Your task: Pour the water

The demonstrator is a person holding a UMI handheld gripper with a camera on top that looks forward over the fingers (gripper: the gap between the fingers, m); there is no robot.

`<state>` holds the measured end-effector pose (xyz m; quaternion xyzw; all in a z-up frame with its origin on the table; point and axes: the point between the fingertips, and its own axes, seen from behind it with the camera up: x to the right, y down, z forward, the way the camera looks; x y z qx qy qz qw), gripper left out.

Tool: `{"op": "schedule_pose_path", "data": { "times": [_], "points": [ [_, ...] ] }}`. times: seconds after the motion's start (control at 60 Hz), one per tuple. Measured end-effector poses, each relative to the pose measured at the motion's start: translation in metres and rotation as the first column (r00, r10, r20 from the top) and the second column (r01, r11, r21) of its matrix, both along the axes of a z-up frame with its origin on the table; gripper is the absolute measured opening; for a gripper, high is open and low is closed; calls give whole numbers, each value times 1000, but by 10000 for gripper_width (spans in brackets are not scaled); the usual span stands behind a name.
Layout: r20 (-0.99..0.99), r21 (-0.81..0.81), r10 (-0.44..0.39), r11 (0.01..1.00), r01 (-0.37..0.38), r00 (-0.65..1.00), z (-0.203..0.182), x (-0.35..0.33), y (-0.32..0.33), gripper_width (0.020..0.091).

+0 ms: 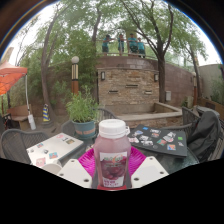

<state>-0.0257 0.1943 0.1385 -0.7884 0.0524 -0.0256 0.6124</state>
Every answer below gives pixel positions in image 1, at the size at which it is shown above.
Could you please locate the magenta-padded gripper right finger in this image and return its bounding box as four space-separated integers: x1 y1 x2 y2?
128 146 170 189

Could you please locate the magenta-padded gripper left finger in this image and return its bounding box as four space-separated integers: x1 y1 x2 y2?
57 148 99 189

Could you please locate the pink drink bottle white cap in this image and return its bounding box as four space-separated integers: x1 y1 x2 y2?
93 118 132 190

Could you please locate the silver laptop with stickers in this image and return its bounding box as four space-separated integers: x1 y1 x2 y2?
26 132 84 168

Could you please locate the black laptop with stickers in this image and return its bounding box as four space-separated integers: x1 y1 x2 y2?
128 124 189 158

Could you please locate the blue yellow striped cone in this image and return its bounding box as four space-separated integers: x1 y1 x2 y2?
42 103 51 123

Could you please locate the green plant in teal pot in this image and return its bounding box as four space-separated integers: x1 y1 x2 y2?
64 84 100 140

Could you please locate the wooden bench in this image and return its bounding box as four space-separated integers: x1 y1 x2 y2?
7 103 33 131

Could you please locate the dark round side table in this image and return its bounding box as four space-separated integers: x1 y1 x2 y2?
196 105 221 118

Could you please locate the dark patio chair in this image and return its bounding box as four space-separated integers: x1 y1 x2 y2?
0 113 13 132

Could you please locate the green leafy tree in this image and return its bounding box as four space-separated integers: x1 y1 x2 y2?
19 0 111 124
119 0 208 104

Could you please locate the orange canopy tent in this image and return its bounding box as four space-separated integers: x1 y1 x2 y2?
0 60 37 131

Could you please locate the person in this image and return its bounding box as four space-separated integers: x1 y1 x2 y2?
116 33 126 56
101 34 113 56
136 37 146 58
126 32 138 55

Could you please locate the slim brown lamp post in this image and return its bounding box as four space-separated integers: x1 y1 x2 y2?
192 71 198 107

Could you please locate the striped lamp post white globe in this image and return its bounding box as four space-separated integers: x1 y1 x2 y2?
70 55 81 96

